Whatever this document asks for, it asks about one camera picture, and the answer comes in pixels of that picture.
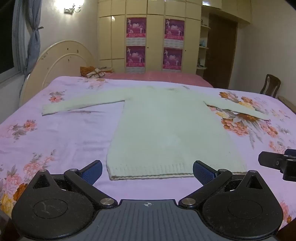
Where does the cream round headboard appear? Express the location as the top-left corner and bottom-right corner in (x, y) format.
(19, 40), (95, 107)

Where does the ornate wall lamp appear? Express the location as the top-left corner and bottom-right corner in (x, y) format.
(63, 5), (83, 15)

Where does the grey-blue curtain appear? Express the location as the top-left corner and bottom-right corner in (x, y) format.
(13, 0), (42, 75)

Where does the brown folded cloth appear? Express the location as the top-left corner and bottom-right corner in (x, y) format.
(80, 66), (96, 77)

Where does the dark window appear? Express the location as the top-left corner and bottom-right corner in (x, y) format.
(0, 0), (18, 75)

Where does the pink wall poster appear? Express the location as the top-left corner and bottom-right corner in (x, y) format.
(125, 46), (146, 74)
(126, 17), (147, 46)
(162, 47), (183, 73)
(164, 19), (185, 49)

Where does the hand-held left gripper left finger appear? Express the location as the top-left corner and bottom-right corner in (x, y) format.
(31, 159), (118, 209)

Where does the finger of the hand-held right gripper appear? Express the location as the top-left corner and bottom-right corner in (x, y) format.
(258, 149), (296, 182)

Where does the wooden bed frame rail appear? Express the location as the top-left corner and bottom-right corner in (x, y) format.
(277, 95), (296, 110)

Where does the floral lilac bedsheet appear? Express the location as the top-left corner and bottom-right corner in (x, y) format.
(0, 75), (296, 230)

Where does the cream overhead cabinet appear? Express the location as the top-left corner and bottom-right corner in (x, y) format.
(202, 0), (252, 24)

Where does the wooden chair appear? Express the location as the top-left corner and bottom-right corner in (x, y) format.
(260, 74), (282, 98)

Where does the dark wooden door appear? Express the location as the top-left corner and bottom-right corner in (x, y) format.
(205, 13), (238, 90)

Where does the cream open shelf unit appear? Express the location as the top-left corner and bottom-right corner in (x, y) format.
(196, 11), (211, 78)

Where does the pink bedspread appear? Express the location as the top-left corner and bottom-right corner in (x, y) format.
(102, 71), (213, 88)

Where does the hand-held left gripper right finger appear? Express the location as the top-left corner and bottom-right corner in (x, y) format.
(179, 160), (265, 209)

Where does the white knitted sweater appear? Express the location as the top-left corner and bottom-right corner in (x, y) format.
(42, 85), (271, 181)

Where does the cream wardrobe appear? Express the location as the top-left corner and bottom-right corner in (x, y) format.
(97, 0), (203, 75)

